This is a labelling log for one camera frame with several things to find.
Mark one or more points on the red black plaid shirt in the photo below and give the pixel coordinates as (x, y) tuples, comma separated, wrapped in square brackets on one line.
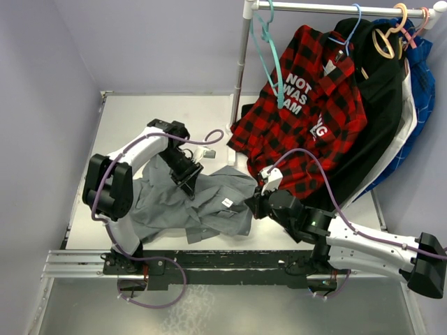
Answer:
[(320, 120)]

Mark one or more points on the silver clothes rack frame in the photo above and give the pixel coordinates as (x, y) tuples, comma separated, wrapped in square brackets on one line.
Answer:
[(250, 8)]

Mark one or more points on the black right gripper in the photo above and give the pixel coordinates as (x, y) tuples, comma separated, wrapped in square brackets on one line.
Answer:
[(255, 202)]

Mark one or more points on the pink plastic hanger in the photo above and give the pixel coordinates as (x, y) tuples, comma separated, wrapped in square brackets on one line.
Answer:
[(410, 33)]

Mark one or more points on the white woven size label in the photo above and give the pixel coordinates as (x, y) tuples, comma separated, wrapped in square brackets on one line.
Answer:
[(227, 202)]

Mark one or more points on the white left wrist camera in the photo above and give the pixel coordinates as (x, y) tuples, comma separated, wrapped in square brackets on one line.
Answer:
[(201, 153)]

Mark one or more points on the grey button-up shirt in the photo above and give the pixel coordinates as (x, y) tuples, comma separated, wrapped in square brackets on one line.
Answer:
[(159, 205)]

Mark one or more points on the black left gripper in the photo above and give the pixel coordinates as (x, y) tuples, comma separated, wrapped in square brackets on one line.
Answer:
[(188, 183)]

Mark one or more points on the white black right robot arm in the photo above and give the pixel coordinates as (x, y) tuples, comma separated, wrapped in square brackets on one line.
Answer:
[(419, 262)]

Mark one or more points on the beige wooden hanger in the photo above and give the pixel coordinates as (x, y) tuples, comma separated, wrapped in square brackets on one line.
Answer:
[(379, 48)]

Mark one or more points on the blue checked shirt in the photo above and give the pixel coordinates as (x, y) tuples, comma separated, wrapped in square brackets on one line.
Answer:
[(423, 90)]

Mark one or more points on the black hanging shirt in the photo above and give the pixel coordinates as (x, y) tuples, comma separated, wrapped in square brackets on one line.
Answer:
[(382, 103)]

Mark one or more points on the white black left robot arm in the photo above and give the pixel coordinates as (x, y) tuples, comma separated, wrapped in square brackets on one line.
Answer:
[(108, 188)]

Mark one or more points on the white hanging shirt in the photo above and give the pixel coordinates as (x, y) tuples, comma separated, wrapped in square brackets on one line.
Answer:
[(407, 124)]

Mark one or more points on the aluminium extrusion rail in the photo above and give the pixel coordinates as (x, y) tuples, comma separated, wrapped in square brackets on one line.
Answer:
[(84, 263)]

